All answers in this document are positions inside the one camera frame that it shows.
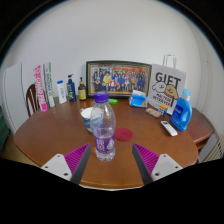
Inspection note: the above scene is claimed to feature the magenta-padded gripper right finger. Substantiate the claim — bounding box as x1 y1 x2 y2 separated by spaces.
131 143 184 186

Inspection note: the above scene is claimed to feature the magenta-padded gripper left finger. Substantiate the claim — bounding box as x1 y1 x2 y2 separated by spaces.
40 143 92 186

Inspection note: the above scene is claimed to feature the clear purple-capped water bottle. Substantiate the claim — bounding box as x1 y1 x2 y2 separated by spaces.
89 91 117 163

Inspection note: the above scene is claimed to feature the flat round red coaster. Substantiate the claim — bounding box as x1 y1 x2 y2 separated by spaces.
114 127 134 142

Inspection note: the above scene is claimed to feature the white remote control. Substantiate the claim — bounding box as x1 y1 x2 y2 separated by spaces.
160 120 179 137

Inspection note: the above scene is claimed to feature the blue printed paper cup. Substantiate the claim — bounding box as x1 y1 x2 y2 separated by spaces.
80 106 95 135

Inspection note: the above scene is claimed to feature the small patterned packet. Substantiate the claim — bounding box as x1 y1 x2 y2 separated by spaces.
145 107 163 118

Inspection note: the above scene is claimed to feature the colourful puzzle cube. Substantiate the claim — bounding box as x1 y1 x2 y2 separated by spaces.
157 104 169 116

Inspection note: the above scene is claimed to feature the blue detergent bottle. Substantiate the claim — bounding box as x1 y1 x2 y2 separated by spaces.
170 88 193 132

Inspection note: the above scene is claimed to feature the blue tissue pack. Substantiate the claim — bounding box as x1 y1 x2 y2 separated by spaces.
129 89 148 109

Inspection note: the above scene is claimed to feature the brown bottle with yellow label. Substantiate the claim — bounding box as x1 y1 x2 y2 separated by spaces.
77 77 88 101

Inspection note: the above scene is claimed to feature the white tube with blue cap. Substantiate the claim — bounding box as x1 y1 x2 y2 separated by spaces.
56 80 68 105

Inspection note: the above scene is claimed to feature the white radiator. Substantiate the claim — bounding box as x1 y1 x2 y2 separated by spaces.
207 134 224 163

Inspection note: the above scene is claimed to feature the white paper gift bag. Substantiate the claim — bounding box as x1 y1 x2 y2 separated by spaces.
147 53 187 116

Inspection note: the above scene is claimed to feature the wooden chair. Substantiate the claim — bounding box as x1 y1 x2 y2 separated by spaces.
25 83 41 118

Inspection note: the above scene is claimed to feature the pink toothpaste box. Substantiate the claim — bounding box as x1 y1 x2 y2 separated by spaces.
32 64 49 113

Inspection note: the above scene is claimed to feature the green and white toothpaste box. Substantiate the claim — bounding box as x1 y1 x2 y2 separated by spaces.
42 62 57 108

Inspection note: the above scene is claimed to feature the framed group photo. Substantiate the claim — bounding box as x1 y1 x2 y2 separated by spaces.
85 60 153 99

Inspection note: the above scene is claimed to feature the white leaning board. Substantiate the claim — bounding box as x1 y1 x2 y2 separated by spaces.
3 63 25 133

